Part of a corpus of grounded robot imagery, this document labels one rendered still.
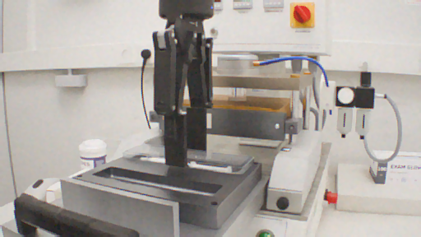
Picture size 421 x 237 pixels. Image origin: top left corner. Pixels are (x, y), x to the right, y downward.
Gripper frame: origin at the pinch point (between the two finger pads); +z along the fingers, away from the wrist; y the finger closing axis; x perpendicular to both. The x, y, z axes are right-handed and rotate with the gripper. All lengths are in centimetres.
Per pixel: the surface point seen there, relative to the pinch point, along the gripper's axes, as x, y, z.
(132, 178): -5.0, 6.2, 4.6
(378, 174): 32, -58, 20
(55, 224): -1.0, 23.6, 3.2
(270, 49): 3.6, -34.3, -13.6
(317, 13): 14.1, -34.1, -21.7
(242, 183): 9.7, 4.5, 3.7
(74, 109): -96, -72, 10
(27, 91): -130, -70, 1
